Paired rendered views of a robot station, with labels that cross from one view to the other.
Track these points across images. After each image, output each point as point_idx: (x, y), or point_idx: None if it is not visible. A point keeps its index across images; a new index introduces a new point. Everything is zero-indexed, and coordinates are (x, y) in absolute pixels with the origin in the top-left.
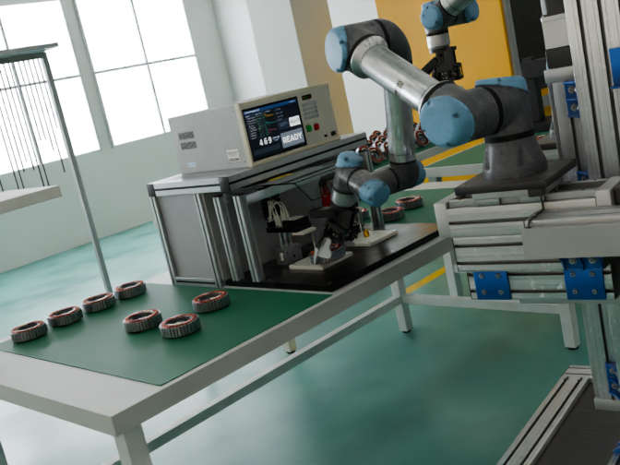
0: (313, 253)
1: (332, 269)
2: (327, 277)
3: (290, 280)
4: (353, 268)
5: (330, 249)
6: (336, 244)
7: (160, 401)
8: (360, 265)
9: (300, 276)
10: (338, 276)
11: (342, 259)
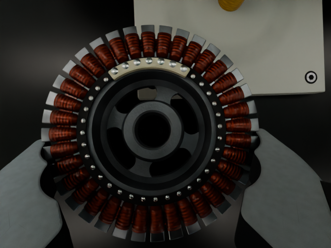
0: (59, 106)
1: (147, 144)
2: (69, 196)
3: (5, 53)
4: (167, 233)
5: (203, 109)
6: (235, 140)
7: None
8: (208, 227)
9: (59, 54)
10: (84, 233)
11: (254, 95)
